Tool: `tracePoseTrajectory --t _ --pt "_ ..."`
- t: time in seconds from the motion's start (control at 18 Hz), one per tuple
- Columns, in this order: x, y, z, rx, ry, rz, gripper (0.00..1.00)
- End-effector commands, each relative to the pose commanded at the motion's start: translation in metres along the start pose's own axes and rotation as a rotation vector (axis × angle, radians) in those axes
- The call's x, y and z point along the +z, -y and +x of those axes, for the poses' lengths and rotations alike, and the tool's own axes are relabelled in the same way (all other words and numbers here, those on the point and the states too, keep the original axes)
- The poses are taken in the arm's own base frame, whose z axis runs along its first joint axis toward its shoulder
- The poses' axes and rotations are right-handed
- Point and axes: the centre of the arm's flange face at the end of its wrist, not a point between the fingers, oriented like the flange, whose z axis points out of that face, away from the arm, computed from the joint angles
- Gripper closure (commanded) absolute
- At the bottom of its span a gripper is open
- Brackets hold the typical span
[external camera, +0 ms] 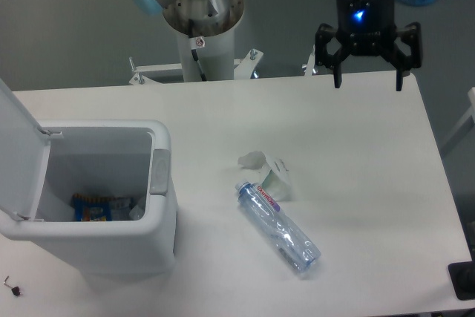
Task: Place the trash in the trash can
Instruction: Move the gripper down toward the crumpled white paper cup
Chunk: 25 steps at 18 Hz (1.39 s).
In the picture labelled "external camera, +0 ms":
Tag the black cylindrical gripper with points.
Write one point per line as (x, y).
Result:
(362, 26)

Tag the clear plastic water bottle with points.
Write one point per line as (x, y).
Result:
(267, 215)

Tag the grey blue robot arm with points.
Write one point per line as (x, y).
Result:
(205, 33)

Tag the white open trash can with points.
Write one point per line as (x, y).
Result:
(44, 163)

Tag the black device at table edge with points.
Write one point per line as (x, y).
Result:
(462, 278)

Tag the clear plastic scrap in bin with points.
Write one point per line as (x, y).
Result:
(138, 209)

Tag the blue snack packet in bin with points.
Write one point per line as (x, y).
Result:
(101, 208)

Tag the small metal hex key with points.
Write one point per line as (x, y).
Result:
(5, 282)

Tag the white furniture frame right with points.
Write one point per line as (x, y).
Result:
(460, 129)

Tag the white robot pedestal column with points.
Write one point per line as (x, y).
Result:
(207, 58)

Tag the white pedestal base frame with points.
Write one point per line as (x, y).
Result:
(163, 70)

